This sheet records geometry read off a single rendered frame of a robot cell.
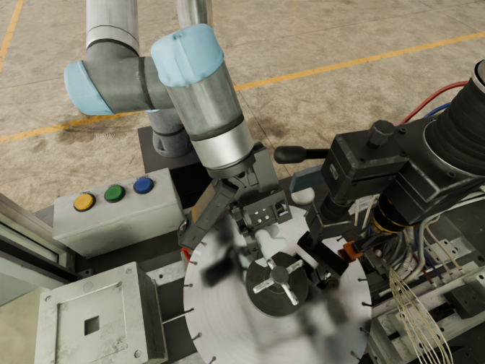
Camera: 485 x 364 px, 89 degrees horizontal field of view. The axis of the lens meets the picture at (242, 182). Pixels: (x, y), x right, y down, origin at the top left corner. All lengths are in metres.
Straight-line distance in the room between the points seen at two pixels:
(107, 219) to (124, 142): 1.56
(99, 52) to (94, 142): 1.88
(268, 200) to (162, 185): 0.37
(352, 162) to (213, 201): 0.18
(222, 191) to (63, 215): 0.47
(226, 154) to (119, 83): 0.18
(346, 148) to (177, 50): 0.19
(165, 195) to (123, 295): 0.23
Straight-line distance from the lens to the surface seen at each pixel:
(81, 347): 0.59
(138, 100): 0.40
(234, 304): 0.47
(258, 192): 0.36
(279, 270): 0.43
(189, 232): 0.35
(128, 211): 0.65
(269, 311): 0.46
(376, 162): 0.25
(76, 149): 2.30
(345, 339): 0.50
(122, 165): 2.03
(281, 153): 0.27
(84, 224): 0.68
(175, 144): 0.89
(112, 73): 0.41
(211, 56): 0.29
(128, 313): 0.56
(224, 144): 0.30
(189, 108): 0.29
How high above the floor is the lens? 1.42
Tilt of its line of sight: 55 degrees down
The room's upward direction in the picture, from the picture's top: straight up
